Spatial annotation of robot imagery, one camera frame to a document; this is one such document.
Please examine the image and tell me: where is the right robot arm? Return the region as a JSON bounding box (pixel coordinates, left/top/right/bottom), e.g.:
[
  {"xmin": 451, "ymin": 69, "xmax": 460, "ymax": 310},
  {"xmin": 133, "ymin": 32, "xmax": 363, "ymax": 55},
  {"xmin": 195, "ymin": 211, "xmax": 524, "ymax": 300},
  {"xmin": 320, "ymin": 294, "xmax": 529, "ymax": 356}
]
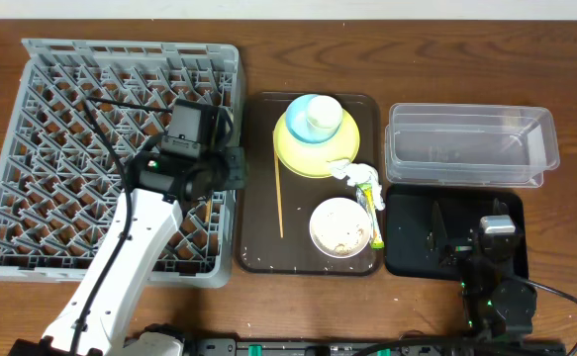
[{"xmin": 426, "ymin": 199, "xmax": 536, "ymax": 341}]

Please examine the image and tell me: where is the yellow plate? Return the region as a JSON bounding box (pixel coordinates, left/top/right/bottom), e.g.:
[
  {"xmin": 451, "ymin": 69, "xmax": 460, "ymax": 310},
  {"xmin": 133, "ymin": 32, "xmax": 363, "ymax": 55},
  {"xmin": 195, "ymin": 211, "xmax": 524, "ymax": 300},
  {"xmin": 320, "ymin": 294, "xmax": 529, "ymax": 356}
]
[{"xmin": 273, "ymin": 110, "xmax": 360, "ymax": 179}]

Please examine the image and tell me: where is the wooden chopstick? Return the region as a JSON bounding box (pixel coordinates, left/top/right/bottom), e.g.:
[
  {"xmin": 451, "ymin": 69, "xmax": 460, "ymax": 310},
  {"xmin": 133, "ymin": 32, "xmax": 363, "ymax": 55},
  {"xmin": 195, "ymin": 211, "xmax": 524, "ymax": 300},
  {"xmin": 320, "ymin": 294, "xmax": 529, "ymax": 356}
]
[
  {"xmin": 205, "ymin": 198, "xmax": 213, "ymax": 225},
  {"xmin": 273, "ymin": 131, "xmax": 284, "ymax": 238}
]

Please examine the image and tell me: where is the clear plastic container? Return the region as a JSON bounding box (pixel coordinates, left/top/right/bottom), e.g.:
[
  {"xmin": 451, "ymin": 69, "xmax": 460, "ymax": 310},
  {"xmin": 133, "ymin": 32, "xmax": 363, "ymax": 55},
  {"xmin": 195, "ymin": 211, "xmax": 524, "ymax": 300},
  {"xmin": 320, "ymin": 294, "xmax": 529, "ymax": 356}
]
[{"xmin": 384, "ymin": 103, "xmax": 560, "ymax": 188}]

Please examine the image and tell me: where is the light blue bowl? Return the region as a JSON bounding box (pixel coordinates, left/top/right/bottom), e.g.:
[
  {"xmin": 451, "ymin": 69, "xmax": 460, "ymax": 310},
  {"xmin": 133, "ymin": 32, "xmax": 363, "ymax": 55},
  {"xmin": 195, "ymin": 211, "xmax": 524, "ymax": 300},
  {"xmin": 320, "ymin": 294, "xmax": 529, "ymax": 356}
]
[{"xmin": 285, "ymin": 94, "xmax": 319, "ymax": 143}]

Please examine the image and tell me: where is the yellow green snack wrapper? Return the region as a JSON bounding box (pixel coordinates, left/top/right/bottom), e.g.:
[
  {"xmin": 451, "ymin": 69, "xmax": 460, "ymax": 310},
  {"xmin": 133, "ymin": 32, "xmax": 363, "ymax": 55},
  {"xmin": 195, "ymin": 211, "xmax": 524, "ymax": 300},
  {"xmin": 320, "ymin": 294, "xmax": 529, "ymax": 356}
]
[{"xmin": 356, "ymin": 183, "xmax": 385, "ymax": 250}]

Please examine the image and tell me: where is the dark brown serving tray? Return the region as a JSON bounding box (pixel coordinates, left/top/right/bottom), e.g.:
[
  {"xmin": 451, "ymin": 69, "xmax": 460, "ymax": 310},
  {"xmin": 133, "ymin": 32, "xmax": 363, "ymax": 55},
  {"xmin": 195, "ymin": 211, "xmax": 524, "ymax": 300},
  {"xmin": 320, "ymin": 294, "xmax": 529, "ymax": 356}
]
[{"xmin": 235, "ymin": 92, "xmax": 382, "ymax": 277}]

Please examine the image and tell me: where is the black plastic tray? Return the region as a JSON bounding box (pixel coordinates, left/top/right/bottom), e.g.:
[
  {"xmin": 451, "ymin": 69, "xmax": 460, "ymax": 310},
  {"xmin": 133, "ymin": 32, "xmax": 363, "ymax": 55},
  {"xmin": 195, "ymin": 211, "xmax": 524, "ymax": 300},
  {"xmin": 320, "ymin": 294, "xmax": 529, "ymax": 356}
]
[{"xmin": 385, "ymin": 185, "xmax": 525, "ymax": 281}]

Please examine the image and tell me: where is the grey plastic dishwasher rack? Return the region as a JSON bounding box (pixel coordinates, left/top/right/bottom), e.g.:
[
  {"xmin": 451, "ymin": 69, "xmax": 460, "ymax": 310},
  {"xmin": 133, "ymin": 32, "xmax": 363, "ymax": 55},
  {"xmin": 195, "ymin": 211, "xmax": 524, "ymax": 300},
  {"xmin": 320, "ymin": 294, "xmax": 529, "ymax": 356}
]
[{"xmin": 0, "ymin": 39, "xmax": 244, "ymax": 283}]

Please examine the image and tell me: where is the white cup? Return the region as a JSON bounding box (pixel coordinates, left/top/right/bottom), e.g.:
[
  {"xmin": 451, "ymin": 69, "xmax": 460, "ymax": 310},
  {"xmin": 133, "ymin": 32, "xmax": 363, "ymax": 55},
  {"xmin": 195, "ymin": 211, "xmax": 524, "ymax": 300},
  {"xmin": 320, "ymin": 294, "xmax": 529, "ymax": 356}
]
[{"xmin": 306, "ymin": 95, "xmax": 343, "ymax": 143}]

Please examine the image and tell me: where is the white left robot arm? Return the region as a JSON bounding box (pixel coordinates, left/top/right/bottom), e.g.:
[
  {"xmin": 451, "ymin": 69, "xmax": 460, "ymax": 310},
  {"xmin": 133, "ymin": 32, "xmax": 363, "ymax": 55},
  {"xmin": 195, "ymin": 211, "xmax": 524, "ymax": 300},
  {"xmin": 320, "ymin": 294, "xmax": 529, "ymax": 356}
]
[{"xmin": 10, "ymin": 99, "xmax": 246, "ymax": 355}]

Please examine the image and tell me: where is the white tissue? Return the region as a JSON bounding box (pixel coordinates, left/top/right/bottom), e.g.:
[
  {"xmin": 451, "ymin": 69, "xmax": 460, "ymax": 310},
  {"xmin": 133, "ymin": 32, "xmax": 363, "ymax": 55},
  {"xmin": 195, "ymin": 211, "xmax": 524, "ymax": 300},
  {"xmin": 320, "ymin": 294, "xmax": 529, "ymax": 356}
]
[{"xmin": 328, "ymin": 158, "xmax": 385, "ymax": 211}]

